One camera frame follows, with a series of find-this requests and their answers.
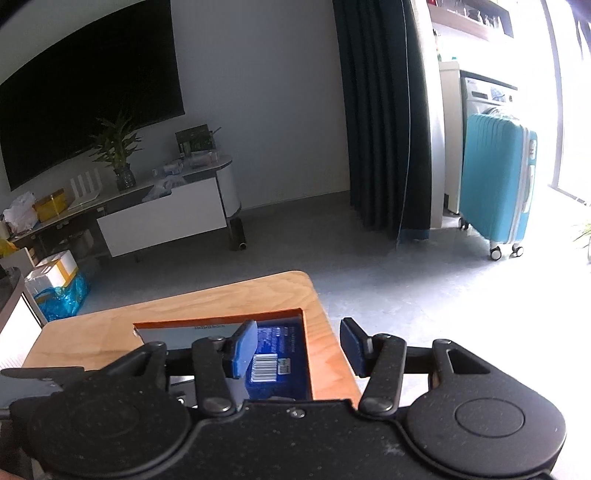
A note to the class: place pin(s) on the thin-leaf floor plant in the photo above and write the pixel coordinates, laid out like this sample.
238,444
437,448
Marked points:
584,240

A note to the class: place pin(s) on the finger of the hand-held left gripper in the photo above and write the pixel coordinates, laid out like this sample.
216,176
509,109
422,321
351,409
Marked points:
41,373

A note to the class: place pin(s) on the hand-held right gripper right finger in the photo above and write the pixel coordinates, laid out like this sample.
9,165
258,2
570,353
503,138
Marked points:
353,346

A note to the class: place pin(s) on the washing machine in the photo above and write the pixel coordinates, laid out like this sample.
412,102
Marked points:
485,92

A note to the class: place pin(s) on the turquoise suitcase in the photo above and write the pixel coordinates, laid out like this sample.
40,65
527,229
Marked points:
496,184

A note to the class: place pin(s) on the round ribbed white cabinet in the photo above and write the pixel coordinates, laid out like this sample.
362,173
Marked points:
16,332

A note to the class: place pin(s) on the dark curtain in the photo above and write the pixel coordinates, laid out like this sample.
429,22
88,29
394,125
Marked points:
378,115

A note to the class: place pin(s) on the wall shelf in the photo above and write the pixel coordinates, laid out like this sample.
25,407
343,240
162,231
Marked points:
471,18

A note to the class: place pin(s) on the crumpled cloth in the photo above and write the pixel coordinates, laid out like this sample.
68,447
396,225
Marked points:
161,189

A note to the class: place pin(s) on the white carton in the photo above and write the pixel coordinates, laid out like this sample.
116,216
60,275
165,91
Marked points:
53,270

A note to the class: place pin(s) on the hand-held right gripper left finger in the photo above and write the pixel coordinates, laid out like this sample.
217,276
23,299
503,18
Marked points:
244,350

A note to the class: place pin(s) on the orange cardboard box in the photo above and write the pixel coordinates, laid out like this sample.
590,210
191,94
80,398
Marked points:
184,334

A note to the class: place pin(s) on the white tv stand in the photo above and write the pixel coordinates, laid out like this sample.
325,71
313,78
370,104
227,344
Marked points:
161,221

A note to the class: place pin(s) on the black television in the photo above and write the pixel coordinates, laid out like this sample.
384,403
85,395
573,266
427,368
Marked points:
83,92

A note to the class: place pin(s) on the green and black box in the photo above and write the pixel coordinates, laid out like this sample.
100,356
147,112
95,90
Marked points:
196,138

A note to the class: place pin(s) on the white router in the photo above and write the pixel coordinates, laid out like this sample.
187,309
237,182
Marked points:
85,191

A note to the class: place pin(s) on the white plastic bag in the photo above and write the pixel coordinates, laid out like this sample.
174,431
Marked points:
21,212

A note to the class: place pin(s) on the potted plant in dark vase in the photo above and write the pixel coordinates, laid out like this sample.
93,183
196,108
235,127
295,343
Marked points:
123,177

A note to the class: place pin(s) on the blue packet with barcode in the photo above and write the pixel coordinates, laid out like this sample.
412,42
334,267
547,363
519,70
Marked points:
286,341

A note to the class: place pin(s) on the black cylinder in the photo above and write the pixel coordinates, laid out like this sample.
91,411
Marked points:
238,233

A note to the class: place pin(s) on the blue plastic bag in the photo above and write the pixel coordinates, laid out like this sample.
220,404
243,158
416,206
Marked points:
64,300

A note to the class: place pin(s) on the yellow box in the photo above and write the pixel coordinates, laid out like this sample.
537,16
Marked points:
51,205

